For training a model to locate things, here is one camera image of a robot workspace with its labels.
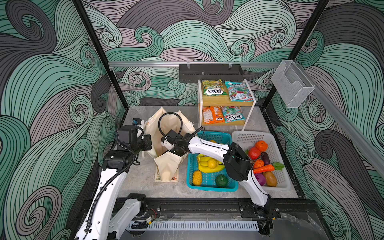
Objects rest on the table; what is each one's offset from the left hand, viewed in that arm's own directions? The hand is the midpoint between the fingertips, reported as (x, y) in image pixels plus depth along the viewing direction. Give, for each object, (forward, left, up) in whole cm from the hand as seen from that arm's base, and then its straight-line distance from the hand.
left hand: (148, 135), depth 72 cm
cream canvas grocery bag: (-10, -9, -12) cm, 18 cm away
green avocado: (-15, -38, -20) cm, 46 cm away
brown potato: (-14, -65, -19) cm, 69 cm away
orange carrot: (-8, -69, -16) cm, 71 cm away
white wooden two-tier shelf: (+18, -39, +7) cm, 43 cm away
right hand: (-3, -8, -20) cm, 22 cm away
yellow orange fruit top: (+10, -36, -21) cm, 43 cm away
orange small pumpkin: (-5, -61, -18) cm, 64 cm away
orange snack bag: (+21, -35, -7) cm, 42 cm away
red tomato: (+1, -60, -18) cm, 63 cm away
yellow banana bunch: (-4, -29, -20) cm, 36 cm away
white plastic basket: (+11, -58, -20) cm, 63 cm away
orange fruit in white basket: (+6, -66, -18) cm, 68 cm away
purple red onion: (-13, -59, -18) cm, 63 cm away
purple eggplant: (-1, -68, -22) cm, 71 cm away
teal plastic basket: (-13, -32, -25) cm, 43 cm away
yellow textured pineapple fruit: (-13, -25, -21) cm, 35 cm away
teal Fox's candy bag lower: (+23, -48, -7) cm, 53 cm away
